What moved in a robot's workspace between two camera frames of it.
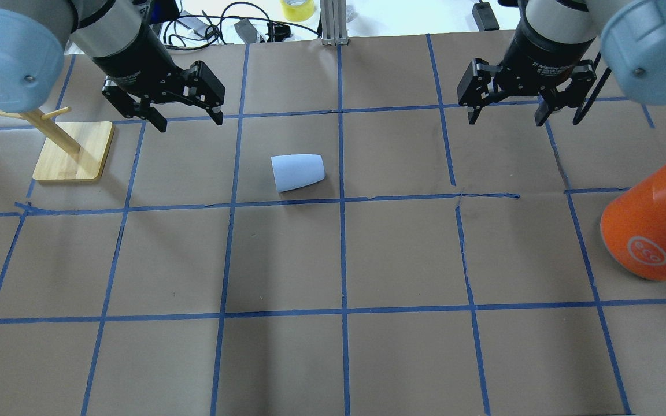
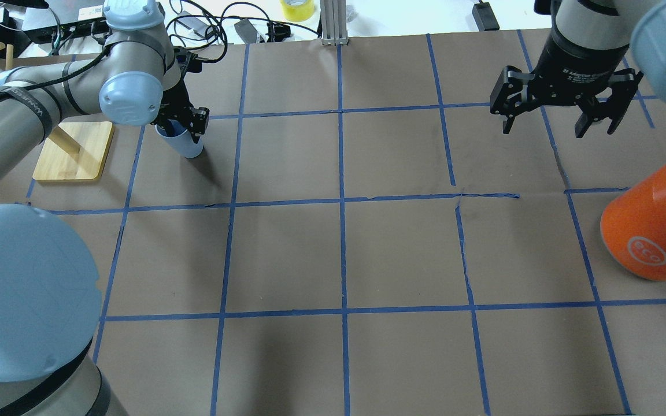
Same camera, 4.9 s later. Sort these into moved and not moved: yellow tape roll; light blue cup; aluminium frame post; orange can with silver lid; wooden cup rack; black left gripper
Moved: light blue cup; black left gripper
Not moved: wooden cup rack; aluminium frame post; yellow tape roll; orange can with silver lid
